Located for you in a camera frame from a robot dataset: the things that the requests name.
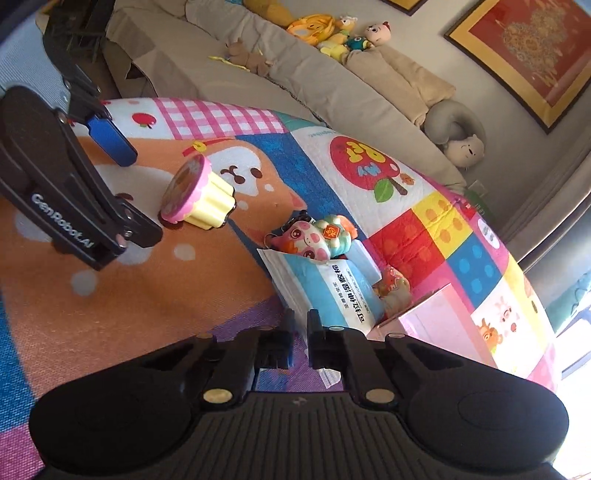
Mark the beige sofa cushions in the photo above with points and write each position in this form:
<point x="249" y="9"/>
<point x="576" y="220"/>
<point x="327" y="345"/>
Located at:
<point x="300" y="87"/>

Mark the yellow orange plush toy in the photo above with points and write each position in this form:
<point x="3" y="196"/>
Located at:
<point x="311" y="27"/>

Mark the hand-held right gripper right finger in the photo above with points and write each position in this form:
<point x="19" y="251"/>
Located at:
<point x="323" y="346"/>

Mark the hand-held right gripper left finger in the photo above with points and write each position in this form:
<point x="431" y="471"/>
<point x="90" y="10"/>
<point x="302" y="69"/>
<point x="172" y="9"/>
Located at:
<point x="277" y="346"/>

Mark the large red framed picture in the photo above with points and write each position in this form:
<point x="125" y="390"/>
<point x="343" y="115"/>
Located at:
<point x="531" y="50"/>

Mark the grey neck pillow plush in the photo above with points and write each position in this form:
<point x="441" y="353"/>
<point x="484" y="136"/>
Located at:
<point x="455" y="136"/>

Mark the pink cardboard box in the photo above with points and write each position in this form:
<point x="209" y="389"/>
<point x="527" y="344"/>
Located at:
<point x="438" y="323"/>

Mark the pink headed doll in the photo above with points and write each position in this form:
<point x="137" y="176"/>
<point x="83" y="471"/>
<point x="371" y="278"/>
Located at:
<point x="377" y="33"/>

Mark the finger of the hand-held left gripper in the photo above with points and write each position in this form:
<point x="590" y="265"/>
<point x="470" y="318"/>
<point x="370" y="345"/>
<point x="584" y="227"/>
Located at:
<point x="113" y="141"/>
<point x="83" y="221"/>

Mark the colourful printed play mat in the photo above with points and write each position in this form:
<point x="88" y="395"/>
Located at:
<point x="138" y="286"/>

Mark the brown plush bear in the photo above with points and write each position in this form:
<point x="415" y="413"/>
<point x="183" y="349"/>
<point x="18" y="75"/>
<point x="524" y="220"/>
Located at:
<point x="247" y="57"/>

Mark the blue white wipes packet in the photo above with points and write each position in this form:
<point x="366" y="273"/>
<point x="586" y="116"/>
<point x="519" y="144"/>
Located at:
<point x="323" y="290"/>

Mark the green packet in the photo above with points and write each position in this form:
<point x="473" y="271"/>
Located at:
<point x="480" y="201"/>

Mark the green patterned cloth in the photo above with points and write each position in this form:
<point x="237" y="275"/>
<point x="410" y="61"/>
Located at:
<point x="572" y="304"/>

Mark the grey ribbed cloth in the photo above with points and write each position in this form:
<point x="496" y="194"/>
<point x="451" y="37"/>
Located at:
<point x="23" y="60"/>

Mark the beige folded blanket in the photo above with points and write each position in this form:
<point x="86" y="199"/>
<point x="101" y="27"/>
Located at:
<point x="406" y="83"/>

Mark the small framed picture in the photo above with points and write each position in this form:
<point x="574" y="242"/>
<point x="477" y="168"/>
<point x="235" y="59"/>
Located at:
<point x="406" y="4"/>

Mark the yellow paper strip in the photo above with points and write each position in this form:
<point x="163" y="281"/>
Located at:
<point x="221" y="60"/>

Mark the pink yellow cupcake toy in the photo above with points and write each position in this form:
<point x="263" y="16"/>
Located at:
<point x="198" y="194"/>

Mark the yellow doll with green toy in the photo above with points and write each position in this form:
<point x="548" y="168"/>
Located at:
<point x="344" y="41"/>

